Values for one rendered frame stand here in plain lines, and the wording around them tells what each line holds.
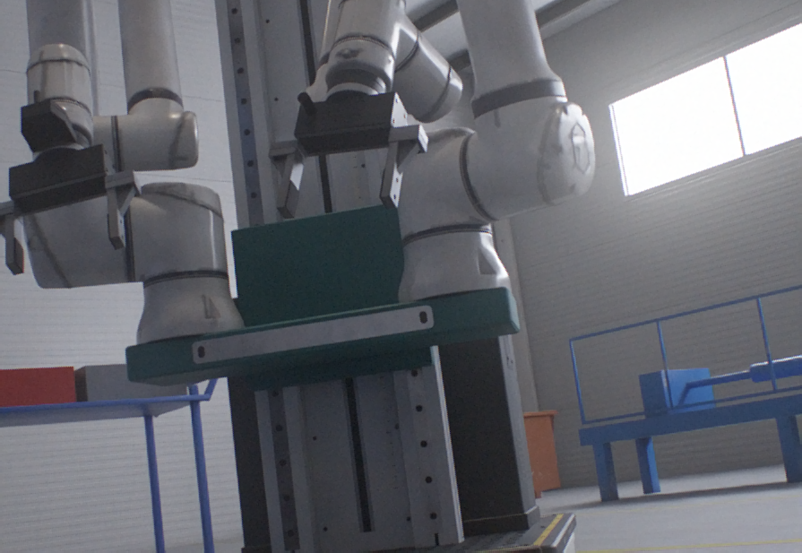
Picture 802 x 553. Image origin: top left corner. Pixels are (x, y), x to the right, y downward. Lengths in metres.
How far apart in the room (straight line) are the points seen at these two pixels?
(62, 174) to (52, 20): 0.56
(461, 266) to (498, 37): 0.37
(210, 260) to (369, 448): 0.45
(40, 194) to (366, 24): 0.48
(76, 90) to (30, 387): 2.64
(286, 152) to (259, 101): 0.77
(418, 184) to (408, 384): 0.37
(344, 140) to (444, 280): 0.45
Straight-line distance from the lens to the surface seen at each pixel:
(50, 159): 1.50
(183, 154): 1.67
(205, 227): 1.93
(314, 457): 2.04
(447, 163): 1.79
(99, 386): 4.19
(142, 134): 1.67
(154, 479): 4.63
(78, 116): 1.54
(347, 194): 2.08
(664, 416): 10.16
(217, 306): 1.89
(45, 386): 4.14
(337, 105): 1.38
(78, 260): 1.92
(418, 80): 1.51
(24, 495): 12.82
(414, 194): 1.81
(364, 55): 1.40
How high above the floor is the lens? 0.44
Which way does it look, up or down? 11 degrees up
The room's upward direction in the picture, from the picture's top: 7 degrees counter-clockwise
